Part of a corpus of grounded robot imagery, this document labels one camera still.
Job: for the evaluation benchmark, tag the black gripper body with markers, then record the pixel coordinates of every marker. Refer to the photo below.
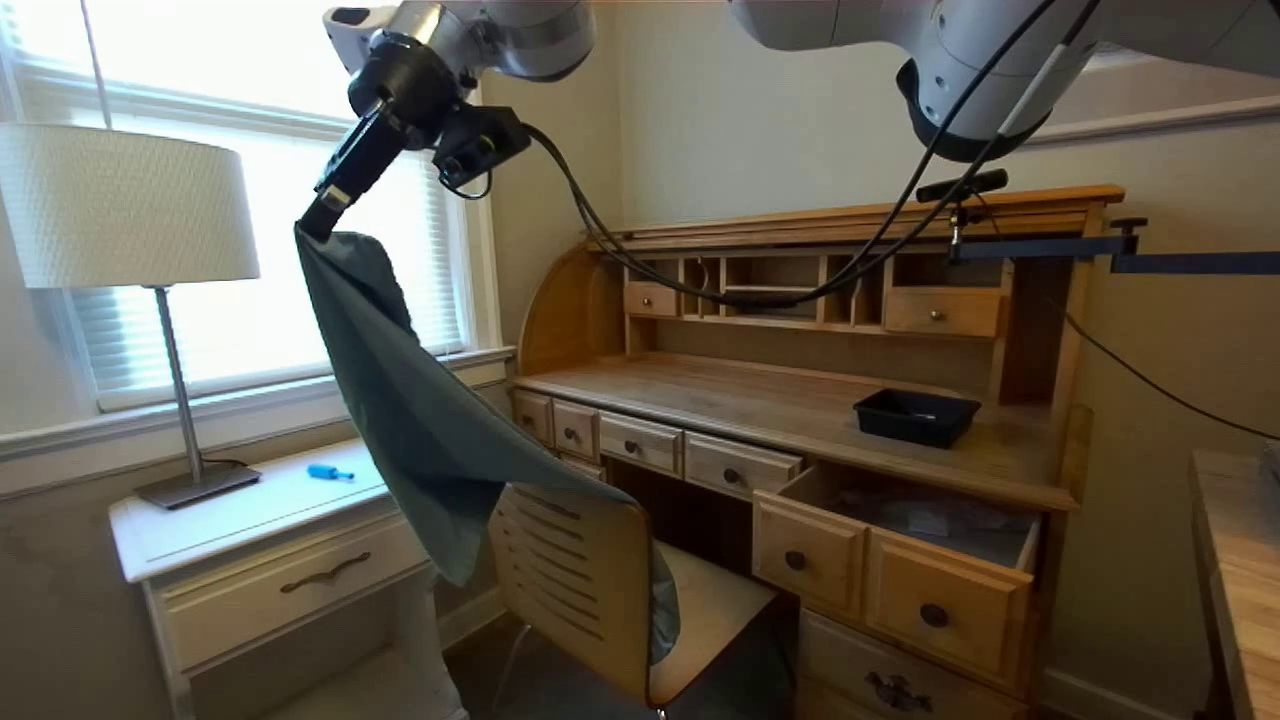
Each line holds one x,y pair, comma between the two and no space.
400,100

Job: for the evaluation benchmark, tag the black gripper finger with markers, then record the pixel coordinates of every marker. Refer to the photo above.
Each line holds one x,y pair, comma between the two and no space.
317,221

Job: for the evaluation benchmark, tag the blue cloth sheet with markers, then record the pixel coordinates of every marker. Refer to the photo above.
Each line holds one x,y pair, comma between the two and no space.
442,451

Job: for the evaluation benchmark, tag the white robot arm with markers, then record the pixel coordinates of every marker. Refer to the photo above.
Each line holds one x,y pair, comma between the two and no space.
978,76

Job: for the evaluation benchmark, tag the light wooden slatted chair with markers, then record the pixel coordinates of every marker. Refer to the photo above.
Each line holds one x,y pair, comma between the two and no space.
594,581

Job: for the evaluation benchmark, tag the white window blinds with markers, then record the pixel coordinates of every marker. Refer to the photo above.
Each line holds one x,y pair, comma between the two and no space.
252,76

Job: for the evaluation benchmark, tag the white table lamp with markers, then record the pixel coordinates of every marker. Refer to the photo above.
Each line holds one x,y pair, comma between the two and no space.
124,211

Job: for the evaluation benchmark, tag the small blue object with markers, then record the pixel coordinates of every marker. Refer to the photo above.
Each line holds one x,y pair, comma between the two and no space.
331,475

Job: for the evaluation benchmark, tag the white nightstand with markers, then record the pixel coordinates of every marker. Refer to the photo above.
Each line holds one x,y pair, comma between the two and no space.
289,596

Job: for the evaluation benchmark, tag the wooden roll-top desk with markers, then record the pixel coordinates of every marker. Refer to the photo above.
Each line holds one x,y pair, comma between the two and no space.
714,371

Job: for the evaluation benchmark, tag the black plastic tray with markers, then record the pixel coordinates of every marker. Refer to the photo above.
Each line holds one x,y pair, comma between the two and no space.
916,419

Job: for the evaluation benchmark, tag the black camera on desk top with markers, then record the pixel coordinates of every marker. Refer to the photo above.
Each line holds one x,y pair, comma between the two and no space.
965,185

